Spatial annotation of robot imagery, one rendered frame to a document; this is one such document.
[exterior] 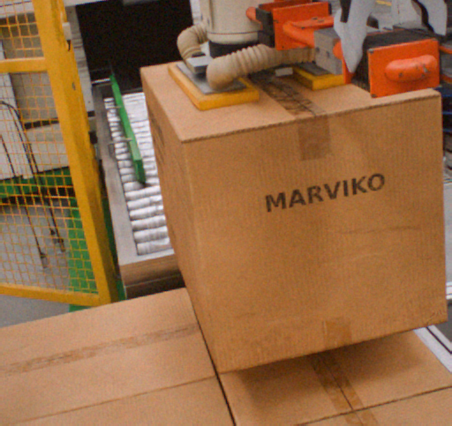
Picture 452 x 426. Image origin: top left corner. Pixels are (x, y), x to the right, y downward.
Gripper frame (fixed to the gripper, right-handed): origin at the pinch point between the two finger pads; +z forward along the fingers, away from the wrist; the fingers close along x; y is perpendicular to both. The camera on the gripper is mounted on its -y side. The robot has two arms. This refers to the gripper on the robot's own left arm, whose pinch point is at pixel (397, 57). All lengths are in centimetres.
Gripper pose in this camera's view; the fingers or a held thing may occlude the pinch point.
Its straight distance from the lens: 84.0
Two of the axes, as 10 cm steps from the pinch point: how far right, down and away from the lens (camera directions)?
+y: -2.2, -3.3, 9.2
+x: -9.6, 2.2, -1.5
